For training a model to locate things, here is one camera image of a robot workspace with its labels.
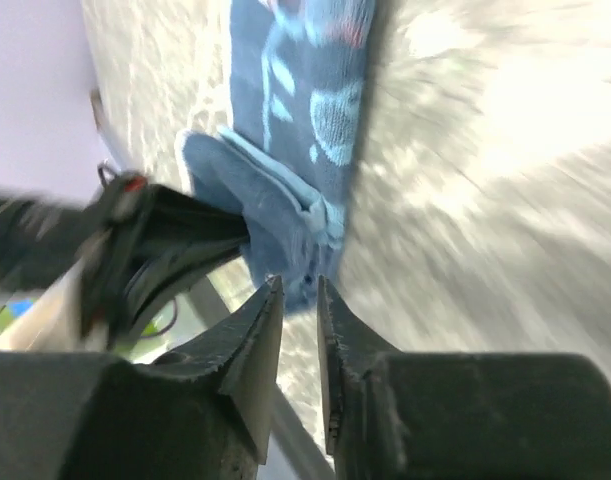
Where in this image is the blue towel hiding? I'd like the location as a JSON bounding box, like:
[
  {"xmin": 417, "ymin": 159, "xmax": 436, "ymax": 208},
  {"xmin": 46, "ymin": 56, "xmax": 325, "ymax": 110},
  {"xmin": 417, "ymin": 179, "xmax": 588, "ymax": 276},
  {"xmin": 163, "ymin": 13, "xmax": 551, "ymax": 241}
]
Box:
[{"xmin": 175, "ymin": 1, "xmax": 376, "ymax": 314}]

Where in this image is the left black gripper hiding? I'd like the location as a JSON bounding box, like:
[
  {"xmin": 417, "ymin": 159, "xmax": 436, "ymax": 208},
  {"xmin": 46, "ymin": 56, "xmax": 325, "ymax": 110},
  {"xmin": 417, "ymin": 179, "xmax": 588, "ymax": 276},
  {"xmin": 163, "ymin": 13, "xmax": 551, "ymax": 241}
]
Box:
[{"xmin": 80, "ymin": 172, "xmax": 249, "ymax": 345}]

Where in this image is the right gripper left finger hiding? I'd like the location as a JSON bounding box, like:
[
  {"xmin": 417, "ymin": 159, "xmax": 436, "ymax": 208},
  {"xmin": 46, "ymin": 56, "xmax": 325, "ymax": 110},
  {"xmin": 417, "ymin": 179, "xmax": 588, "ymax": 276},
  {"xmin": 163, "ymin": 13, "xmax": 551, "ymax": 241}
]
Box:
[{"xmin": 153, "ymin": 276, "xmax": 284, "ymax": 464}]

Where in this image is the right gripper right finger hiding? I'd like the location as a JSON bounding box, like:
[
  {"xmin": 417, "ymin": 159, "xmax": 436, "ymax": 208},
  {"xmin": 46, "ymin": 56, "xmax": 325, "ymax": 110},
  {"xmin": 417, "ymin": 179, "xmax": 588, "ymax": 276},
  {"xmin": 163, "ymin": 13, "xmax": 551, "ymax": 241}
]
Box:
[{"xmin": 317, "ymin": 276, "xmax": 397, "ymax": 455}]

